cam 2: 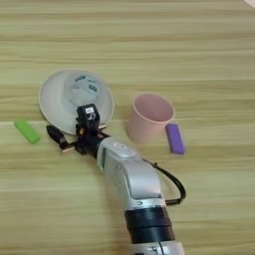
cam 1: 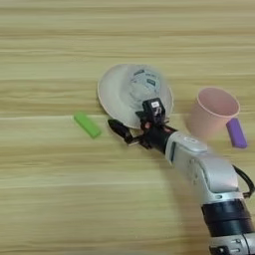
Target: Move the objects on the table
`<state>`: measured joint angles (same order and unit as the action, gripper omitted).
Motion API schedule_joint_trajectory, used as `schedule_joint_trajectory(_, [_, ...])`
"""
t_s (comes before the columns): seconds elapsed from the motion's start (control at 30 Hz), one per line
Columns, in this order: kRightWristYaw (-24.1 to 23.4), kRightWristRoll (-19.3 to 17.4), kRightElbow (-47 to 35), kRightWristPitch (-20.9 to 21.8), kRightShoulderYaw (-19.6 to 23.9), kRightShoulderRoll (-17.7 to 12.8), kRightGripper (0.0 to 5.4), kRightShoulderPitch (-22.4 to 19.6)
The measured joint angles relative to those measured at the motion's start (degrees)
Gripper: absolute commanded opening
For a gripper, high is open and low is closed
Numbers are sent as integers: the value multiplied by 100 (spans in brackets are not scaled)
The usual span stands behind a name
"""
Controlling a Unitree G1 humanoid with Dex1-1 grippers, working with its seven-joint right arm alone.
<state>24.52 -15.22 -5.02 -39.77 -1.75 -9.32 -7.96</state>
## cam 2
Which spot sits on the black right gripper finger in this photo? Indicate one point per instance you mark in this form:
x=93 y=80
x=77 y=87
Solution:
x=56 y=135

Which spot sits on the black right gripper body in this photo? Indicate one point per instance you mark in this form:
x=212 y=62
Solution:
x=88 y=142

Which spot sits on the green rectangular block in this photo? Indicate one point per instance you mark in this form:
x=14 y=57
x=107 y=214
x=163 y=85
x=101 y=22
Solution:
x=27 y=131

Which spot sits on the white round plate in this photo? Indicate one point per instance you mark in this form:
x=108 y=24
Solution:
x=53 y=99

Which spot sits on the clear plastic cup with labels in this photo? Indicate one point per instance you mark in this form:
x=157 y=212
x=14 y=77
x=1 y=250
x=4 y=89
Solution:
x=83 y=89

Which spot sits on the purple rectangular block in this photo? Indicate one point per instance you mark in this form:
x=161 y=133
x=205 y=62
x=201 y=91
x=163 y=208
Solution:
x=175 y=139

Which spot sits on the small black box white label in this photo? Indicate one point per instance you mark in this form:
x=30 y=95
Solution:
x=88 y=116

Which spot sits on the pink plastic cup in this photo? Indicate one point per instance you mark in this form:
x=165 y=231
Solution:
x=146 y=126

